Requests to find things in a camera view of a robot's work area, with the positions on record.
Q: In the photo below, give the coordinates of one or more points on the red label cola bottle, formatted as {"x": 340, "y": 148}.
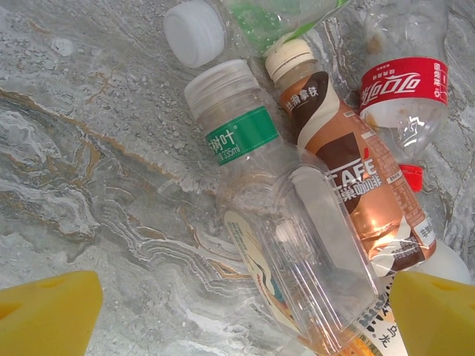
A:
{"x": 404, "y": 85}

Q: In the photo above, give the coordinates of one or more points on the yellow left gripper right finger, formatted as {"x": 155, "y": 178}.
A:
{"x": 438, "y": 319}

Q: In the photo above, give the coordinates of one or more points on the brown coffee bottle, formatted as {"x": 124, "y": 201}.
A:
{"x": 334, "y": 148}

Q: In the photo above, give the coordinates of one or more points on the green plastic bottle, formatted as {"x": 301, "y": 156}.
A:
{"x": 259, "y": 26}

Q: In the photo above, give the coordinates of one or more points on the clear bottle with orange label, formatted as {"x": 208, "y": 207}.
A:
{"x": 371, "y": 333}

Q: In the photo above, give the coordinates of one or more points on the clear unlabelled plastic bottle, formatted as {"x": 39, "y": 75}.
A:
{"x": 326, "y": 241}

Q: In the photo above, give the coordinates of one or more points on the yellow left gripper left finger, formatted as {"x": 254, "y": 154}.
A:
{"x": 44, "y": 319}

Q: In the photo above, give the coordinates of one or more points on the clear bottle with green band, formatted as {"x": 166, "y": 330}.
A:
{"x": 237, "y": 133}

